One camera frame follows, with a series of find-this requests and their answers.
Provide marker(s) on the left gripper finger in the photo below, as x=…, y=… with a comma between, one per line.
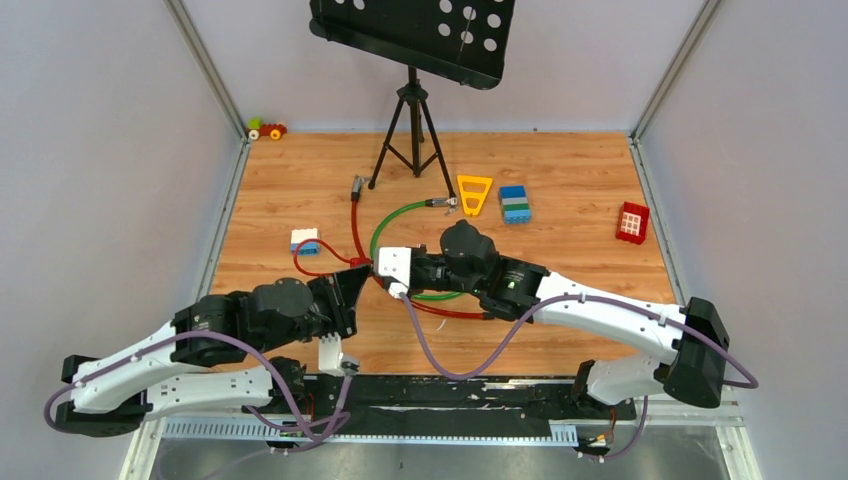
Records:
x=361, y=295
x=352, y=279

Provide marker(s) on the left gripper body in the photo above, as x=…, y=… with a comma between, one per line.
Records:
x=328, y=308

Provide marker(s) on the red padlock with thin cable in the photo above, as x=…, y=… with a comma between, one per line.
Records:
x=321, y=245

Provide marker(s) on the green cable lock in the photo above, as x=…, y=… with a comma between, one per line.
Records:
x=384, y=225

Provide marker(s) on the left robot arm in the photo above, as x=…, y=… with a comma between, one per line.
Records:
x=212, y=354

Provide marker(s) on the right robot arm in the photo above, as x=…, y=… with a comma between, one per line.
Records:
x=682, y=350

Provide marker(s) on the white blue block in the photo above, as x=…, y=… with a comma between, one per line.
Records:
x=304, y=242

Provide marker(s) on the yellow triangular plastic piece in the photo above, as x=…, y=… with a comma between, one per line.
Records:
x=473, y=191

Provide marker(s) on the blue green stacked blocks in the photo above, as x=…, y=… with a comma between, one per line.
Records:
x=514, y=204

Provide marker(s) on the toy car red green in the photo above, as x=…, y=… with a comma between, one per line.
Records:
x=257, y=129

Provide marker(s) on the black music stand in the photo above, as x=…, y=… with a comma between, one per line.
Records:
x=461, y=41

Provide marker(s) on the red window block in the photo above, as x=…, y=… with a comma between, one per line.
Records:
x=633, y=221

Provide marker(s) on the thick red cable lock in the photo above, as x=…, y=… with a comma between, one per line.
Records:
x=356, y=191

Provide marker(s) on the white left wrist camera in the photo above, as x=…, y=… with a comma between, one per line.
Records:
x=332, y=360

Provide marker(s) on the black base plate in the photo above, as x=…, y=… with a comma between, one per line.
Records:
x=487, y=406

